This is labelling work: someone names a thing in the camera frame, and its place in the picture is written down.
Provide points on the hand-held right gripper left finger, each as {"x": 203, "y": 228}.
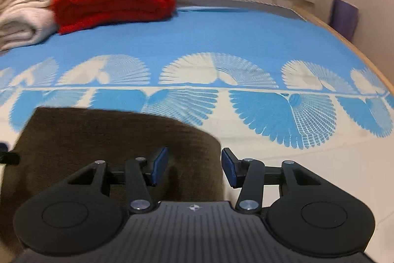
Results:
{"x": 158, "y": 165}

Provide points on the blue patterned bed sheet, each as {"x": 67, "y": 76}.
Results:
{"x": 246, "y": 35}

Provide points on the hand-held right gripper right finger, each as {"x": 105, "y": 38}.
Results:
{"x": 229, "y": 169}

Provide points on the white fuzzy folded blanket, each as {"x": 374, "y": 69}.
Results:
{"x": 21, "y": 28}

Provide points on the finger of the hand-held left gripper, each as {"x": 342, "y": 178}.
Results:
{"x": 10, "y": 158}

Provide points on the purple box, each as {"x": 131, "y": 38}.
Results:
{"x": 344, "y": 18}

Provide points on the wooden bed frame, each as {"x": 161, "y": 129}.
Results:
{"x": 354, "y": 47}

